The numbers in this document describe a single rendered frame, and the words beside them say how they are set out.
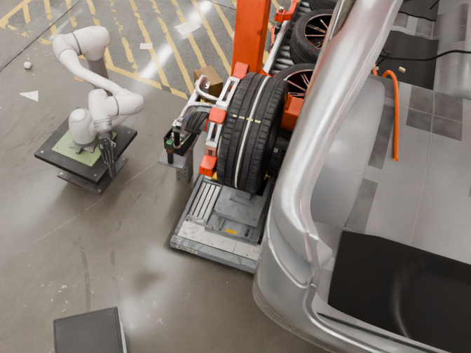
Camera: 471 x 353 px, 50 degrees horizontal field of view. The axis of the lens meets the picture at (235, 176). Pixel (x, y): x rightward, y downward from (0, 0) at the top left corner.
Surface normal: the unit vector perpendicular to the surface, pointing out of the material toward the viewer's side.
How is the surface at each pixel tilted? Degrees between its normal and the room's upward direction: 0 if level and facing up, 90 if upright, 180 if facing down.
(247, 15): 90
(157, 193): 0
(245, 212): 0
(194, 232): 0
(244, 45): 90
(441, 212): 22
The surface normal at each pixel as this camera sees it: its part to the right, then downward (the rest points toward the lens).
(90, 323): 0.07, -0.59
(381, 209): -0.04, -0.29
